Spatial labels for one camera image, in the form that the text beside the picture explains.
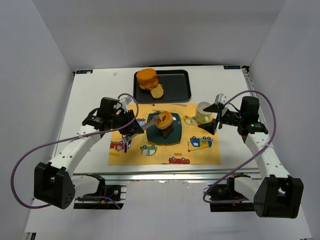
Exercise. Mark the metal tongs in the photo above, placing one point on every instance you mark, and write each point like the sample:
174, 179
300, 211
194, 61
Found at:
154, 120

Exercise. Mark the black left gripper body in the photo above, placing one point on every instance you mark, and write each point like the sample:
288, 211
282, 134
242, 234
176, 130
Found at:
133, 123

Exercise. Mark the blue sticker label left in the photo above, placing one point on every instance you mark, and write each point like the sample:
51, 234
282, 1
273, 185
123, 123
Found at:
84, 71

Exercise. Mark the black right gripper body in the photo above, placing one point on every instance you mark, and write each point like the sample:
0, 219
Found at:
218, 119

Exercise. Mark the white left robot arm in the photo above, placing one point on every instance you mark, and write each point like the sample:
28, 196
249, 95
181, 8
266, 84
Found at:
55, 183

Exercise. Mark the dark teal square plate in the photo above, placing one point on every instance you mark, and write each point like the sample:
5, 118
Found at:
154, 135

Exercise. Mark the blue sticker label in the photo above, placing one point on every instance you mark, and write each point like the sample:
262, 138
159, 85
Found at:
231, 67
84, 71

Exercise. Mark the blue sticker label right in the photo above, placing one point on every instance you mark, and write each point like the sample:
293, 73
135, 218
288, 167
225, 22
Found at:
231, 67

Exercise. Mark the pale green mug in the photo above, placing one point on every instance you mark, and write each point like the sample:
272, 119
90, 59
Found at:
202, 116

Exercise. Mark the glazed bagel donut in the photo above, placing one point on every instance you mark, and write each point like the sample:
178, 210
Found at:
165, 120

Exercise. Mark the brown croissant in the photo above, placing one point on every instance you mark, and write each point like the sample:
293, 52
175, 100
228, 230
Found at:
165, 132

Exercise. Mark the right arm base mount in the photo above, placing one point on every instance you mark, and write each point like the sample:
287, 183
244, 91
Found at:
226, 192

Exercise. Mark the purple iridescent spoon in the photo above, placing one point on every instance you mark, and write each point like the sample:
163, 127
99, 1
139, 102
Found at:
127, 146

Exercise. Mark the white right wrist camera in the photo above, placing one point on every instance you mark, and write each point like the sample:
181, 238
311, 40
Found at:
221, 99

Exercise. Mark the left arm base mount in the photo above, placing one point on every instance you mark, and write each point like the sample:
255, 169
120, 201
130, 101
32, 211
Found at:
93, 193

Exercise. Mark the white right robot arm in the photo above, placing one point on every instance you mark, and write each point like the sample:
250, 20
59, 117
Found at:
278, 194

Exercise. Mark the black baking tray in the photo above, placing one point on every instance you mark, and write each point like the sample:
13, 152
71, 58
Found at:
175, 83

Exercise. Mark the orange round cake loaf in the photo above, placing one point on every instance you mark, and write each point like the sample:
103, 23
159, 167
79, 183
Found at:
147, 79

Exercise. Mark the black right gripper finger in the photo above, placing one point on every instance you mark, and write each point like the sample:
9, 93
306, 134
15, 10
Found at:
209, 127
214, 108

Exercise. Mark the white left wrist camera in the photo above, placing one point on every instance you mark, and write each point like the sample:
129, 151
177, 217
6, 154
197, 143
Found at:
124, 102

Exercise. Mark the sliced seeded bread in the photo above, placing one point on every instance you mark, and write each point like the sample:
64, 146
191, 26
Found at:
157, 92

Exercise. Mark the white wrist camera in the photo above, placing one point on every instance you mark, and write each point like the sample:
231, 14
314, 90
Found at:
221, 99
124, 102

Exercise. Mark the aluminium table frame rail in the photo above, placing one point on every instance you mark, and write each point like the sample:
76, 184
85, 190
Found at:
192, 176

